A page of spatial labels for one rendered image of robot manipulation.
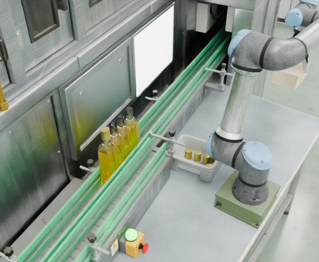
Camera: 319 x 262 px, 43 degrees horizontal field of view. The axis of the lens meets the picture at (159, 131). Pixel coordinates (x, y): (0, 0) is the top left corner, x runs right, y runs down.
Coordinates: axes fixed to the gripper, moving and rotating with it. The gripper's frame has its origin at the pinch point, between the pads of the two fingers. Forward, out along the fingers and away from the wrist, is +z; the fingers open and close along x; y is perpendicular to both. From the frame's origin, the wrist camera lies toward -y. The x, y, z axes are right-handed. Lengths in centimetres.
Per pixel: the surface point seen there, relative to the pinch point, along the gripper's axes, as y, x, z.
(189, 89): -21, 44, 17
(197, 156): -51, 20, 29
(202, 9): 27, 66, -5
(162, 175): -74, 24, 26
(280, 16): 287, 104, 101
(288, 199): 6, -15, 90
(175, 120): -42, 38, 22
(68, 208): -116, 36, 15
